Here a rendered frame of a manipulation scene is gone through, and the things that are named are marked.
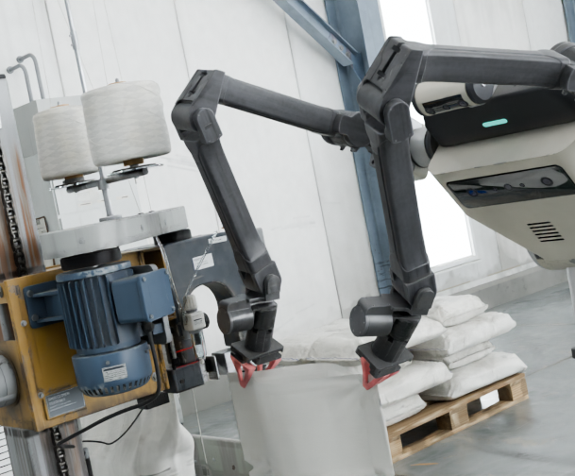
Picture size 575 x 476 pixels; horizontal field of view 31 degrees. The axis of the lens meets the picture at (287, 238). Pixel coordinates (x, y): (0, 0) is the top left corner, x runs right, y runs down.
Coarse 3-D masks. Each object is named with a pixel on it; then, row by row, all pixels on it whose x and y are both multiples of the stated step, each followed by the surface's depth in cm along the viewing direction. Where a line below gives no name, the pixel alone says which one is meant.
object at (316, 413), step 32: (256, 384) 216; (288, 384) 207; (320, 384) 205; (352, 384) 203; (256, 416) 226; (288, 416) 207; (320, 416) 205; (352, 416) 204; (256, 448) 229; (288, 448) 209; (320, 448) 206; (352, 448) 205; (384, 448) 200
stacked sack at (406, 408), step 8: (408, 400) 523; (416, 400) 526; (384, 408) 513; (392, 408) 515; (400, 408) 517; (408, 408) 520; (416, 408) 522; (384, 416) 509; (392, 416) 512; (400, 416) 516; (408, 416) 520; (392, 424) 513
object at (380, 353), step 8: (384, 336) 191; (368, 344) 195; (376, 344) 193; (384, 344) 191; (392, 344) 190; (400, 344) 190; (360, 352) 193; (368, 352) 193; (376, 352) 193; (384, 352) 192; (392, 352) 192; (400, 352) 192; (408, 352) 197; (368, 360) 192; (376, 360) 192; (384, 360) 193; (392, 360) 193; (400, 360) 195; (408, 360) 196; (376, 368) 191; (384, 368) 192
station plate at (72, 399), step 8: (64, 392) 213; (72, 392) 214; (80, 392) 215; (48, 400) 211; (56, 400) 212; (64, 400) 213; (72, 400) 214; (80, 400) 215; (48, 408) 210; (56, 408) 211; (64, 408) 213; (72, 408) 214
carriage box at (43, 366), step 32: (128, 256) 226; (0, 288) 209; (0, 352) 215; (32, 352) 210; (64, 352) 214; (160, 352) 228; (32, 384) 209; (64, 384) 214; (0, 416) 221; (32, 416) 209; (64, 416) 213
